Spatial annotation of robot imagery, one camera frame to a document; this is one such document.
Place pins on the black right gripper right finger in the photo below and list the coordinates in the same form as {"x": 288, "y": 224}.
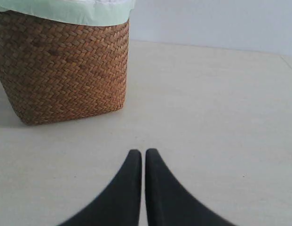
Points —
{"x": 168, "y": 203}

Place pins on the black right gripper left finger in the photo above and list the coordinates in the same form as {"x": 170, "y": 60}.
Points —
{"x": 120, "y": 202}

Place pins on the translucent green-white bin liner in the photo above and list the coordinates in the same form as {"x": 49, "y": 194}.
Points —
{"x": 81, "y": 12}

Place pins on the woven wicker basket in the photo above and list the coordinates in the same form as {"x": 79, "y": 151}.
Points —
{"x": 53, "y": 71}

